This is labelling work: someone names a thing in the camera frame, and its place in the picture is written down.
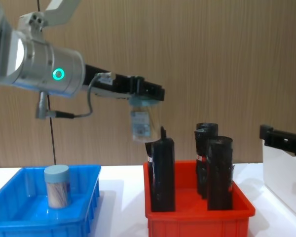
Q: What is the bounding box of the blue plastic bin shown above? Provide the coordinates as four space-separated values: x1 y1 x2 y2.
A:
0 164 102 237

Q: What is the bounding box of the red plastic bin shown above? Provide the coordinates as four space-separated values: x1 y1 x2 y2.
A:
143 160 256 237

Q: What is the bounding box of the white plastic bin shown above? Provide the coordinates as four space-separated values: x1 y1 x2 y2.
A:
262 139 296 223

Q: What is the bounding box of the thin grey gripper cable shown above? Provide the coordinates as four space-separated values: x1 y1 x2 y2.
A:
48 72 112 119

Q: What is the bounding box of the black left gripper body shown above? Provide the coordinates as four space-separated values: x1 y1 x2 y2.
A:
81 63 134 100

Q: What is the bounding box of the thin black hanging cable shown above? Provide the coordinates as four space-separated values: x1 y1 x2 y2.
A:
36 0 57 165

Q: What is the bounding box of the black bag roll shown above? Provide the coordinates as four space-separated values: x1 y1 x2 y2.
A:
150 125 176 213
206 135 234 211
144 142 155 185
194 122 219 199

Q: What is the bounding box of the clear jar with blue lid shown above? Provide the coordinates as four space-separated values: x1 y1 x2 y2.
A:
128 95 162 144
43 164 71 209

